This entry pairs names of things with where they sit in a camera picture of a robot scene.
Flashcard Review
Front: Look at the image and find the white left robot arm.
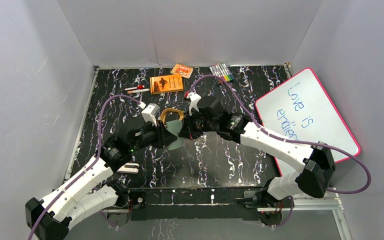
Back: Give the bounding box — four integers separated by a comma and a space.
25, 120, 182, 240

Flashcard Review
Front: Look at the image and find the white marker pen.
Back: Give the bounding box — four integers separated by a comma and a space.
127, 88, 150, 94

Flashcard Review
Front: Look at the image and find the red capped marker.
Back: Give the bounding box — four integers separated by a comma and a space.
124, 85, 145, 91

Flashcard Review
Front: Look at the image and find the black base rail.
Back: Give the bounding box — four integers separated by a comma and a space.
99, 187, 294, 228

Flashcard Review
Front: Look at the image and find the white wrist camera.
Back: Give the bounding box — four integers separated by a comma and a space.
184, 91, 202, 115
141, 103, 160, 127

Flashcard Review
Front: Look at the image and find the pink framed whiteboard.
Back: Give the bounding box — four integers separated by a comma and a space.
254, 67, 361, 176

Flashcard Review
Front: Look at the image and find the mint green card holder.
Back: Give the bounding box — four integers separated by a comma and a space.
166, 119, 184, 151

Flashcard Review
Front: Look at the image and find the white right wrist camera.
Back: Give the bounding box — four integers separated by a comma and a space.
184, 91, 202, 115

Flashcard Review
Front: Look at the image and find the small orange card box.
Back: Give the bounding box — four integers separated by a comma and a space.
170, 63, 194, 79

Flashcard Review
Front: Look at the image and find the orange book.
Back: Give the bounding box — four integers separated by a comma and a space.
150, 74, 184, 95

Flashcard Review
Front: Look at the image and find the orange oval tray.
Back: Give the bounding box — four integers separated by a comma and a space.
159, 108, 184, 123

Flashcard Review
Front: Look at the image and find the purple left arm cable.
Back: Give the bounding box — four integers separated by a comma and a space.
26, 94, 143, 240

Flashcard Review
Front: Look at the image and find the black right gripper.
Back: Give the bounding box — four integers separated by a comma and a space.
178, 108, 218, 141

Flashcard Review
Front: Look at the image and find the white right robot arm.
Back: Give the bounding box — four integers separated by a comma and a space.
178, 93, 336, 207

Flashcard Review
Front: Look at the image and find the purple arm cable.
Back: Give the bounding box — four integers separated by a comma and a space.
26, 94, 143, 240
186, 74, 372, 195

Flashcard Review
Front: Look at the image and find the coloured marker pack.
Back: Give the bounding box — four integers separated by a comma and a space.
209, 62, 235, 82

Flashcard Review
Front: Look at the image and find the white clip block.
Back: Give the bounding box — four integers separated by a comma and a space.
116, 163, 140, 174

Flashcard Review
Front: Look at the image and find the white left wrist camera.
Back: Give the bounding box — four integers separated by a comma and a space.
141, 103, 160, 127

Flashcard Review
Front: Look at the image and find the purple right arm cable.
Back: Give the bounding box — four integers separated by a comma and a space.
186, 74, 372, 195

